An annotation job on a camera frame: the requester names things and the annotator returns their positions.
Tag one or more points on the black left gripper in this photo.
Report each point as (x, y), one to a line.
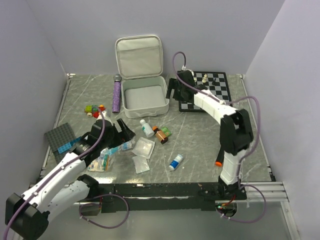
(122, 136)

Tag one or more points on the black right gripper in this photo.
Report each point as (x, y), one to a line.
(173, 84)

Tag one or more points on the blue packets plastic bag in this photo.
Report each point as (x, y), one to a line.
(123, 147)

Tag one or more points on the white green pill bottle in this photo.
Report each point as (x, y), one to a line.
(146, 128)

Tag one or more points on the large gauze plastic bag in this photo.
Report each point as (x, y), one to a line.
(144, 148)

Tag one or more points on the brown bottle orange cap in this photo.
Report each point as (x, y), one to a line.
(160, 135)

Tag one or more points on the small green medicine box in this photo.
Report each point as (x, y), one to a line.
(166, 131)

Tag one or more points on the white medicine kit case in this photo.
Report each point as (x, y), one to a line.
(140, 63)

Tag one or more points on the white blue pill bottle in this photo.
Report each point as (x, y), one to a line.
(175, 162)

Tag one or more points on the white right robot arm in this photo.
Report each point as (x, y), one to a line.
(236, 134)

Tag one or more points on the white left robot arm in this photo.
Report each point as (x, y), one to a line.
(30, 213)

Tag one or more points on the purple glitter microphone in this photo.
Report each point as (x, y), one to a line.
(116, 93)

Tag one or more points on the white chess piece tall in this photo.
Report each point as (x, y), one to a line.
(205, 78)

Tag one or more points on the colourful toy brick car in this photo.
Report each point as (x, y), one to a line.
(92, 110)

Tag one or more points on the bandage box plastic bag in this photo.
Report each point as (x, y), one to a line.
(104, 161)

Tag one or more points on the small gauze zip bag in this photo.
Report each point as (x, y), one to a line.
(141, 164)

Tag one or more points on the black chess piece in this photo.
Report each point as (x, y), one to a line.
(214, 81)

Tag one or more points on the black white chessboard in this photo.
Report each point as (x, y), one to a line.
(220, 89)

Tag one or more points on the blue toy brick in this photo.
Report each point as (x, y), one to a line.
(67, 146)

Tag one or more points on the grey brick baseplate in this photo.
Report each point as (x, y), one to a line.
(58, 137)

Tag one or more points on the black marker orange cap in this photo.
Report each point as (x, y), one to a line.
(220, 158)

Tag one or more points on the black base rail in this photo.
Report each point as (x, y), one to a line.
(164, 196)

